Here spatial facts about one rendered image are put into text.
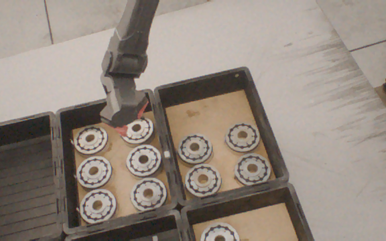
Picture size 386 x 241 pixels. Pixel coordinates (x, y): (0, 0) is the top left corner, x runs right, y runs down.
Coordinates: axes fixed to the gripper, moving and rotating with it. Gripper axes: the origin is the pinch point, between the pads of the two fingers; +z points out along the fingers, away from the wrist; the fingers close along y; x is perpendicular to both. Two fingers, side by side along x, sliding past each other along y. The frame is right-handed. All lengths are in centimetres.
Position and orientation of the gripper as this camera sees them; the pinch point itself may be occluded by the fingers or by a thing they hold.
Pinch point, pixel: (130, 124)
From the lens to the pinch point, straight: 117.9
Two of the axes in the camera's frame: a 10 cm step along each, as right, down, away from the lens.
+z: 0.8, 5.5, 8.3
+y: 5.3, -7.3, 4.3
